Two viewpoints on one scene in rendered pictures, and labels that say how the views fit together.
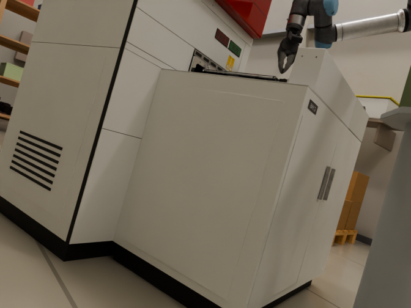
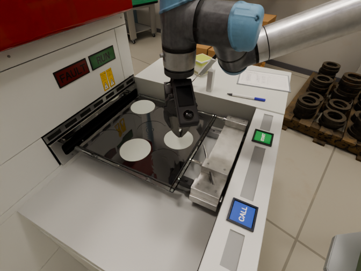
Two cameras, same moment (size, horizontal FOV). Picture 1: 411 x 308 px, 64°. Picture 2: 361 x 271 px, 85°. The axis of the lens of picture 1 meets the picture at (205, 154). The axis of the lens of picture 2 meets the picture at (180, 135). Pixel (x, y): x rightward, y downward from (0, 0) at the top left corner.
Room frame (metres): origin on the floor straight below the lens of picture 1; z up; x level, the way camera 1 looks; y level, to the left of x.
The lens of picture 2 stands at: (1.02, -0.16, 1.37)
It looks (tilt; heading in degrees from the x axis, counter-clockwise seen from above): 43 degrees down; 351
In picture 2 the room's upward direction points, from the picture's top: straight up
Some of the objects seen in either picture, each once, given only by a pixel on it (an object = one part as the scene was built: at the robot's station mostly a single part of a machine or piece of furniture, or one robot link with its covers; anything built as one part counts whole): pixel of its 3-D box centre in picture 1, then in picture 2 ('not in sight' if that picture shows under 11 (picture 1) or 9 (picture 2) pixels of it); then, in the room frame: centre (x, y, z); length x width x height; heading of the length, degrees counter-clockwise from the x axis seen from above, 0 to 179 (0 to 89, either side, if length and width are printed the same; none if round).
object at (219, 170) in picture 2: not in sight; (215, 169); (1.36, -0.32, 0.89); 0.08 x 0.03 x 0.03; 55
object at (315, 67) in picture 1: (327, 93); (248, 184); (1.30, -0.39, 0.89); 0.55 x 0.09 x 0.14; 145
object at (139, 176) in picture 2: (236, 73); (119, 166); (1.41, -0.03, 0.90); 0.37 x 0.01 x 0.01; 55
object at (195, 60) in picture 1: (216, 81); (103, 117); (1.67, 0.05, 0.89); 0.44 x 0.02 x 0.10; 145
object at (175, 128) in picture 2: (280, 63); (173, 121); (1.46, -0.21, 1.01); 0.06 x 0.03 x 0.09; 0
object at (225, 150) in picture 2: not in sight; (222, 157); (1.42, -0.36, 0.87); 0.36 x 0.08 x 0.03; 145
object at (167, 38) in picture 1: (201, 42); (45, 115); (1.53, 0.16, 1.02); 0.81 x 0.03 x 0.40; 145
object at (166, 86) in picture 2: (290, 41); (178, 88); (1.47, -0.22, 1.11); 0.09 x 0.08 x 0.12; 0
